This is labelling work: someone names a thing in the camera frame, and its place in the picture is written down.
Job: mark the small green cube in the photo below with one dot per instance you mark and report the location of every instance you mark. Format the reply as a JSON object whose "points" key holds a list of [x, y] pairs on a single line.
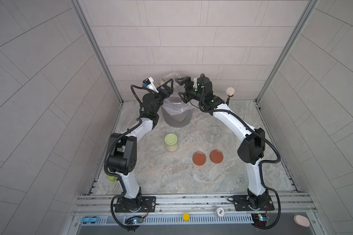
{"points": [[112, 178]]}

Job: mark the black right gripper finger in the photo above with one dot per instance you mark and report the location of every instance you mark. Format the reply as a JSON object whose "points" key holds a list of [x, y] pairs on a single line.
{"points": [[183, 97], [183, 80]]}

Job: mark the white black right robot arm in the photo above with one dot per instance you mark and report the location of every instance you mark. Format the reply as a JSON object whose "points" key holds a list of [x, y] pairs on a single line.
{"points": [[252, 141]]}

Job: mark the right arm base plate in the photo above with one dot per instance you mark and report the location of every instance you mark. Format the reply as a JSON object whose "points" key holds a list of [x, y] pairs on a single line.
{"points": [[241, 202]]}

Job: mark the pink round pad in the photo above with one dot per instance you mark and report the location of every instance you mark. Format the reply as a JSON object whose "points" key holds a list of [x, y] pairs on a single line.
{"points": [[301, 220]]}

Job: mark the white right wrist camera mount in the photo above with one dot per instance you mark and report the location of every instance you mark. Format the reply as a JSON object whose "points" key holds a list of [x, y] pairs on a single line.
{"points": [[197, 83]]}

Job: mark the left circuit board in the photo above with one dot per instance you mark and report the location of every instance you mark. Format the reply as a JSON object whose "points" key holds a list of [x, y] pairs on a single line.
{"points": [[134, 220]]}

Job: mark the aluminium corner profile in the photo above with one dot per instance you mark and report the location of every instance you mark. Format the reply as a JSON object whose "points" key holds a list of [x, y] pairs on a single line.
{"points": [[76, 6], [305, 16]]}

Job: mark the metal mesh waste bin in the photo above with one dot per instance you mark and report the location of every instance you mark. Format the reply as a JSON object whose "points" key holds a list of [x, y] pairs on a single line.
{"points": [[177, 121]]}

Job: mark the aluminium corner profile left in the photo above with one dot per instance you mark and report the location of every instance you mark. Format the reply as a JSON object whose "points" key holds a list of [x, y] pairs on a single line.
{"points": [[76, 6]]}

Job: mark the right circuit board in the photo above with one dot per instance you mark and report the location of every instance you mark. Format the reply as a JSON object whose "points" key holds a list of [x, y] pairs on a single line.
{"points": [[260, 219]]}

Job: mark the white round knob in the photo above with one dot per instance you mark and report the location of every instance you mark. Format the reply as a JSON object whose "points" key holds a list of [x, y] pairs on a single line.
{"points": [[219, 212]]}

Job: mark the green lidded rice jar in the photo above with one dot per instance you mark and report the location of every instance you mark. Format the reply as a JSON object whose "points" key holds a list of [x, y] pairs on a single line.
{"points": [[171, 142]]}

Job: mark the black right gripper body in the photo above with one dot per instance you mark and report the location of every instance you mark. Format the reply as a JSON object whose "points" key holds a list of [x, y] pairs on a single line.
{"points": [[192, 92]]}

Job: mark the blue toy car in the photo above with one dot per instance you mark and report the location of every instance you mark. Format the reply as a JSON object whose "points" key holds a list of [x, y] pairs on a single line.
{"points": [[89, 220]]}

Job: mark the red lidded rice jar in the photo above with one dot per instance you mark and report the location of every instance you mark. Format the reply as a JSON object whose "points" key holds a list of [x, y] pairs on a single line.
{"points": [[178, 88]]}

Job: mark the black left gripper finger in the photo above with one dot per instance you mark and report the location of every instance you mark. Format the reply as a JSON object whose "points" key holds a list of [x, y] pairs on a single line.
{"points": [[162, 87], [170, 86]]}

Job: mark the aluminium corner profile right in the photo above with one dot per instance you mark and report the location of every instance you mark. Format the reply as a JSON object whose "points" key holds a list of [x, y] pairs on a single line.
{"points": [[305, 16]]}

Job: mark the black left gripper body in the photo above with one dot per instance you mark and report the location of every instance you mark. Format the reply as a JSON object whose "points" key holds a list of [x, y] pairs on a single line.
{"points": [[159, 98]]}

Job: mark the red jar lid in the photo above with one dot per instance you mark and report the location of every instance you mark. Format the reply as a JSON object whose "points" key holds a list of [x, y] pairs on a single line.
{"points": [[216, 156], [199, 158]]}

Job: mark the aluminium rail frame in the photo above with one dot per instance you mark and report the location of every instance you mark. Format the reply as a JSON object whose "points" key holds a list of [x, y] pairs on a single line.
{"points": [[170, 208]]}

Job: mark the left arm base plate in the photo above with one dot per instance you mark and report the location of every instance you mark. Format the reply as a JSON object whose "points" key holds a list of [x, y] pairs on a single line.
{"points": [[144, 204]]}

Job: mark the clear plastic bin liner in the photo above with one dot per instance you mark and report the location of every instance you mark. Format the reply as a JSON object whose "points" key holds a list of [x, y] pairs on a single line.
{"points": [[173, 105]]}

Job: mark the clear rice jar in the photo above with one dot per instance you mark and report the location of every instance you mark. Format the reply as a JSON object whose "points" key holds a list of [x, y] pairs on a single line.
{"points": [[214, 134]]}

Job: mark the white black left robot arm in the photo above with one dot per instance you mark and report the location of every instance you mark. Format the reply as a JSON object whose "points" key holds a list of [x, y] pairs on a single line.
{"points": [[121, 155]]}

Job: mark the circuit board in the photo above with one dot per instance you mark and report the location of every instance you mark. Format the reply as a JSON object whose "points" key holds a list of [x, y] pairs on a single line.
{"points": [[260, 219], [134, 220]]}

